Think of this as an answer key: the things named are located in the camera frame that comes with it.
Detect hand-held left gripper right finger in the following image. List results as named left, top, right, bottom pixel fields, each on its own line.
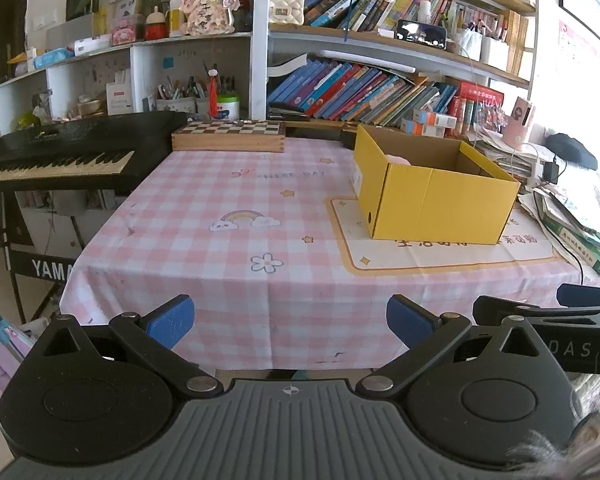
left=355, top=294, right=551, bottom=401

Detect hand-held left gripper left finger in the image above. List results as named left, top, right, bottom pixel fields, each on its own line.
left=32, top=295, right=224, bottom=401

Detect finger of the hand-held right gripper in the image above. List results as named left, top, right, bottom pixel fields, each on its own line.
left=472, top=296, right=600, bottom=331
left=556, top=284, right=600, bottom=307

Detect yellow cardboard box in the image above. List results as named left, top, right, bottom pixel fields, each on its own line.
left=351, top=125, right=521, bottom=246

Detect pink checked tablecloth desktop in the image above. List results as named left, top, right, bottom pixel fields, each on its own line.
left=59, top=137, right=600, bottom=373

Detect pile of loose newspapers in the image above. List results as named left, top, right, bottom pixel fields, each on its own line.
left=517, top=170, right=600, bottom=261

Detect grey fuzzy sleeve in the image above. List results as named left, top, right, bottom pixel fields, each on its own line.
left=510, top=410, right=600, bottom=480

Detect black keyboard stand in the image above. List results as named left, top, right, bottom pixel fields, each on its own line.
left=0, top=192, right=81, bottom=323

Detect black fabric cap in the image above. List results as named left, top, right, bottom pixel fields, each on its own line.
left=545, top=132, right=599, bottom=171

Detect stack of worn notebooks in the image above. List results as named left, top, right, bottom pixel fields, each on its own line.
left=472, top=127, right=536, bottom=181

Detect pastel paper bags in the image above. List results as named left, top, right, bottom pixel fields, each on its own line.
left=0, top=302, right=51, bottom=406

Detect wooden chessboard box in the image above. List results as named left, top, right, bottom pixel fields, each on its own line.
left=171, top=120, right=287, bottom=153

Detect orange white small box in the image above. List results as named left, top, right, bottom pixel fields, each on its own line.
left=401, top=119, right=446, bottom=137
left=412, top=109, right=458, bottom=130

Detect black electronic keyboard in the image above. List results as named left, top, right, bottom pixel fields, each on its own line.
left=0, top=111, right=188, bottom=196

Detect pen holders with pens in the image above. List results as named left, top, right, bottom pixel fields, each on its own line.
left=155, top=75, right=236, bottom=113

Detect white jar green lid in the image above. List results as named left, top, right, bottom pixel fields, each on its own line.
left=216, top=95, right=241, bottom=121

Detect red tassel ornament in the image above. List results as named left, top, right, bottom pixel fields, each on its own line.
left=207, top=67, right=220, bottom=120

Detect white box red label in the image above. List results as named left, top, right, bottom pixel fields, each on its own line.
left=105, top=67, right=135, bottom=116

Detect red thick book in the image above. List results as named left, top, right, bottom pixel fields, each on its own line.
left=459, top=80, right=505, bottom=103

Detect row of blue children's books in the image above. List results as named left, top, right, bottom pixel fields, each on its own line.
left=267, top=59, right=461, bottom=128

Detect black stapler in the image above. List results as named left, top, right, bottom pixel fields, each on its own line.
left=270, top=105, right=311, bottom=122

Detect white pen holder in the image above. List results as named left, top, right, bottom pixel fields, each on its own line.
left=481, top=35, right=511, bottom=72

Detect row of tan books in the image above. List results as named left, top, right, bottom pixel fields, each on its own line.
left=507, top=10, right=531, bottom=78

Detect white cubby shelf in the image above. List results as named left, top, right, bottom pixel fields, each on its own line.
left=0, top=32, right=253, bottom=133

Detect white wooden bookshelf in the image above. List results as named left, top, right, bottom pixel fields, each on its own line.
left=250, top=0, right=538, bottom=128

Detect flat white box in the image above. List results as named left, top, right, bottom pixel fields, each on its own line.
left=74, top=35, right=112, bottom=57

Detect smartphone with lit screen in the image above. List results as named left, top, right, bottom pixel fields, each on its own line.
left=396, top=19, right=448, bottom=50

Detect blue wet wipes pack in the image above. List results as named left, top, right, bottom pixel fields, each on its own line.
left=32, top=47, right=75, bottom=70

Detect pink tissue box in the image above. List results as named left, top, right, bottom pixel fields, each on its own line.
left=111, top=25, right=140, bottom=47

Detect red white figurine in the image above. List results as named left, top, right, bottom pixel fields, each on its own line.
left=144, top=5, right=168, bottom=42

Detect yellow cup white lid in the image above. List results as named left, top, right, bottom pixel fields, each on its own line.
left=166, top=0, right=186, bottom=38

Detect pink pig decoration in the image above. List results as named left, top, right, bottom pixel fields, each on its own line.
left=180, top=0, right=242, bottom=37

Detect row of thin colourful books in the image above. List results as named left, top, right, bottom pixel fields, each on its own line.
left=300, top=0, right=461, bottom=33

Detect white quilted handbag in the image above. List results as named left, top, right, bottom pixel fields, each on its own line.
left=269, top=0, right=306, bottom=24

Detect black cable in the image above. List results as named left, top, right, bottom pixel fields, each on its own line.
left=530, top=187, right=586, bottom=288

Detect pink alphabet wall poster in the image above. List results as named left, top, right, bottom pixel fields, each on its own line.
left=557, top=19, right=600, bottom=91

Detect dark photo frame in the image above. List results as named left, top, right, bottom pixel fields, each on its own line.
left=65, top=0, right=101, bottom=23

